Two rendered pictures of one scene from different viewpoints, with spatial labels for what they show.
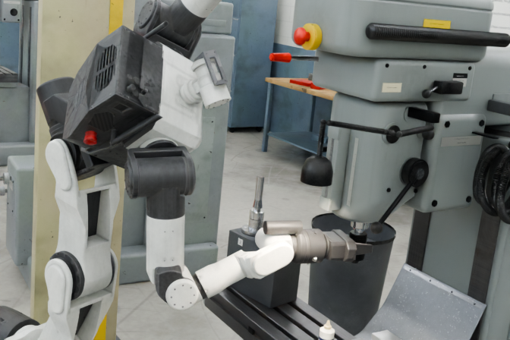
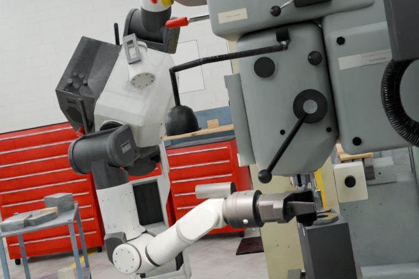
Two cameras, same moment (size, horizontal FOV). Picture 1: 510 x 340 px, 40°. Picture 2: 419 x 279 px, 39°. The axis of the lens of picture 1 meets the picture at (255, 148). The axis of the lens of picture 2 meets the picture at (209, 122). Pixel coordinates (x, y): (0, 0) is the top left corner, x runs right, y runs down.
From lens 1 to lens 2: 1.31 m
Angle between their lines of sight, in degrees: 45
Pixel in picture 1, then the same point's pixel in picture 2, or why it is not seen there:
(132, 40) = (88, 45)
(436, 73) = not seen: outside the picture
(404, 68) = not seen: outside the picture
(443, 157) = (351, 82)
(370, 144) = (246, 84)
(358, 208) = (259, 158)
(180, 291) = (121, 256)
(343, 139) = (233, 86)
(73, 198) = not seen: hidden behind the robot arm
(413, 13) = not seen: outside the picture
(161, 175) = (88, 150)
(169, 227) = (105, 196)
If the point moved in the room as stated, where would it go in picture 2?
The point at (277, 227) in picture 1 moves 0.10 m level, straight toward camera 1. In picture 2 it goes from (204, 190) to (173, 200)
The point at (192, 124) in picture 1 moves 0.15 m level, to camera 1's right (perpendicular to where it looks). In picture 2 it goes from (136, 104) to (173, 98)
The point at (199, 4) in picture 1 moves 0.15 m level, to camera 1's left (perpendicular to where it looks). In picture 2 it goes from (146, 0) to (115, 12)
